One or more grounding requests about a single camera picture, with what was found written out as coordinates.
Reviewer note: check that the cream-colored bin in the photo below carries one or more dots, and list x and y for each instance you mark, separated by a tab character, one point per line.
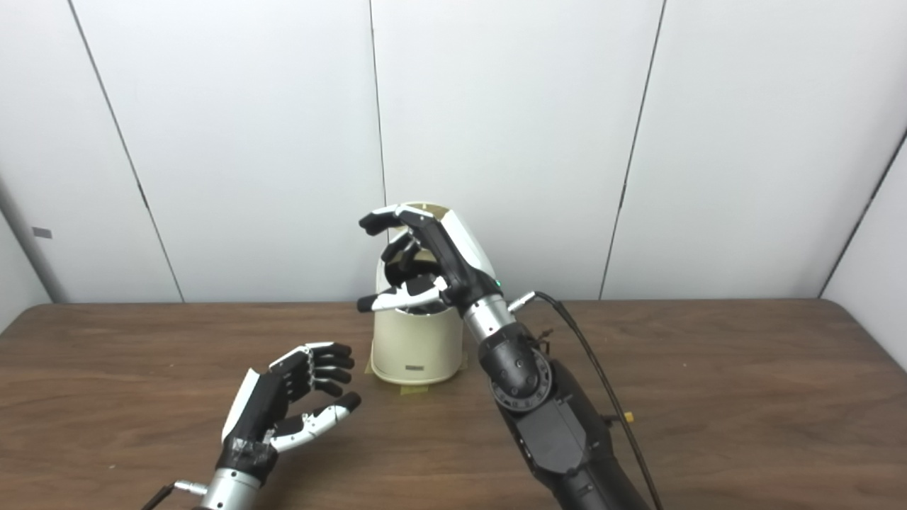
414	343

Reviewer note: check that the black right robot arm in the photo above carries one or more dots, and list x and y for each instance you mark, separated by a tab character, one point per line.
553	425

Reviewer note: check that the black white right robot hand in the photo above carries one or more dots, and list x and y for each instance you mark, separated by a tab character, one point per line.
453	262

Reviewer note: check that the small gray wall tag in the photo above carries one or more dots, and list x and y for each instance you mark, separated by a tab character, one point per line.
42	232

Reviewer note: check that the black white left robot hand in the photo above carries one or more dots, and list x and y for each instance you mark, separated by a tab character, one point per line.
255	411

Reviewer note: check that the round cream bin lid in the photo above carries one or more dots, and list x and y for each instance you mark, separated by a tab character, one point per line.
429	207

